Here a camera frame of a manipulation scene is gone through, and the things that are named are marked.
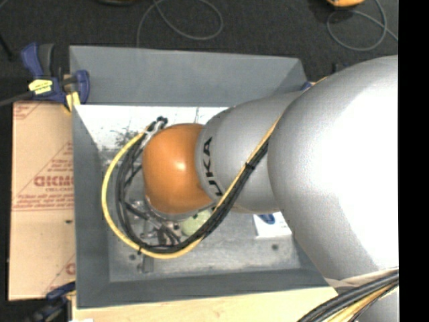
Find pale green ball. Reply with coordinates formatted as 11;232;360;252
180;210;213;238

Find white box with blue print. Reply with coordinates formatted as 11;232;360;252
252;212;294;240

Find brown cardboard board, red print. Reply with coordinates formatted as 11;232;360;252
7;100;77;302

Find grey metal bin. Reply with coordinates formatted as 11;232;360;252
68;45;339;309

